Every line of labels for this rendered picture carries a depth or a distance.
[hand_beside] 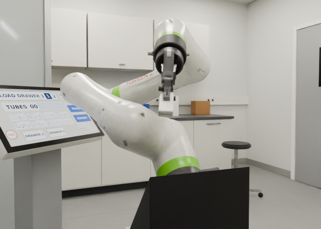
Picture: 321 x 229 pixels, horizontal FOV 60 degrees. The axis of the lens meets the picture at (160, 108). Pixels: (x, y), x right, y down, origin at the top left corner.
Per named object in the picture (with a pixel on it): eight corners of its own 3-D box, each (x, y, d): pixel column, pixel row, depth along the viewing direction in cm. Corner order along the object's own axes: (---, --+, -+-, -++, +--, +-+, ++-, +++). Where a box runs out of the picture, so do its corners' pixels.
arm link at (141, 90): (115, 95, 105) (124, 77, 112) (134, 114, 110) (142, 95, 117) (195, 56, 84) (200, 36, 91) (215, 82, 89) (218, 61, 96)
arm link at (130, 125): (111, 149, 67) (48, 92, 107) (155, 166, 78) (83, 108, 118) (137, 102, 67) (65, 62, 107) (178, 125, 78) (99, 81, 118)
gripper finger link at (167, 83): (170, 87, 64) (171, 76, 62) (170, 101, 60) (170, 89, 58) (164, 87, 64) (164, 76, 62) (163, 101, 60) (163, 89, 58)
